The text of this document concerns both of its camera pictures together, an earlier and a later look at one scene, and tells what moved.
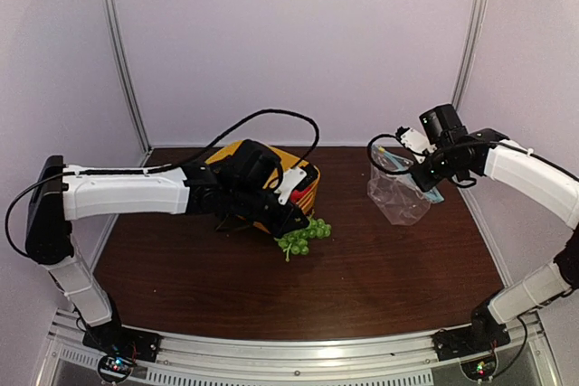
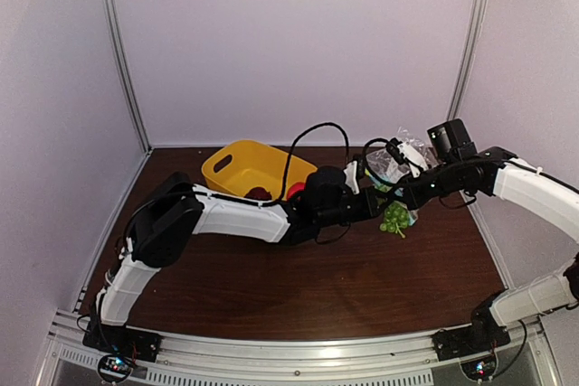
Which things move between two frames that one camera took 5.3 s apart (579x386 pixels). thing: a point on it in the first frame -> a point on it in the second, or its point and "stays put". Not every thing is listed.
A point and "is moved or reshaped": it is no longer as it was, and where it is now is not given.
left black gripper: [284, 224] -> [371, 208]
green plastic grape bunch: [297, 241] is moved or reshaped
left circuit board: [114, 368] stays put
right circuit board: [479, 369] stays put
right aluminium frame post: [475, 27] stays put
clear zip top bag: [393, 187] is moved or reshaped
